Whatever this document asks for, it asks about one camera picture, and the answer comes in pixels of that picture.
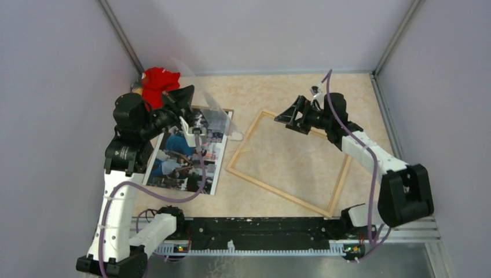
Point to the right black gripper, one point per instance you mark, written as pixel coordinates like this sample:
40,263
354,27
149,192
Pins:
300,105

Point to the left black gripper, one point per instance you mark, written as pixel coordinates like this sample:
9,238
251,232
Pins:
179,101

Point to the printed photo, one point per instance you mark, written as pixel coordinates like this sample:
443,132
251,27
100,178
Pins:
175,165

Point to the transparent plastic sheet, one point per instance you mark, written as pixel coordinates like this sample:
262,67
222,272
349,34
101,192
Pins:
203,100

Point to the wooden picture frame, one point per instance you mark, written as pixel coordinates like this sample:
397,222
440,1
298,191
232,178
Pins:
304,170

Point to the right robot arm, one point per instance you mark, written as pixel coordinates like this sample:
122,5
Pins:
404,189

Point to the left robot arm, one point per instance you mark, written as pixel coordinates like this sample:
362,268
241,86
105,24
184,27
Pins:
113,252

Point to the red crumpled cloth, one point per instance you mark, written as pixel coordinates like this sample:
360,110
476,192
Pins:
154,82

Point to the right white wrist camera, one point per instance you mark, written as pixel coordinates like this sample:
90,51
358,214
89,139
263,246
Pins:
317,93

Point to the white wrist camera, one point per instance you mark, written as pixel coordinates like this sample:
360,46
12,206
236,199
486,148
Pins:
317,93
195,132

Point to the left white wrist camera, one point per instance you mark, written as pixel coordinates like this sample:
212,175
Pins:
195,132

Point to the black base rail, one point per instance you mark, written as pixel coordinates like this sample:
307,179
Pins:
265,233

